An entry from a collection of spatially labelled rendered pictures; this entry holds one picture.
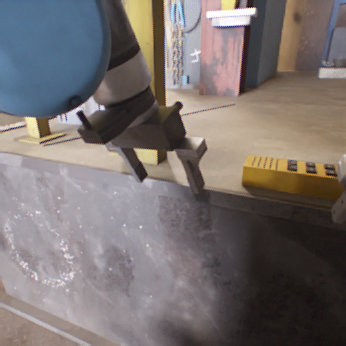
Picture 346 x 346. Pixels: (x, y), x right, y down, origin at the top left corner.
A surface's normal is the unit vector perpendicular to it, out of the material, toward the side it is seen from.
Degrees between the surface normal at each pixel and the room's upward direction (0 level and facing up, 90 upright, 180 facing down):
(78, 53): 94
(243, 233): 90
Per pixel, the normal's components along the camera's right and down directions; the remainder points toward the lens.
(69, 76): 0.67, 0.37
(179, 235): -0.39, 0.37
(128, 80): 0.47, 0.43
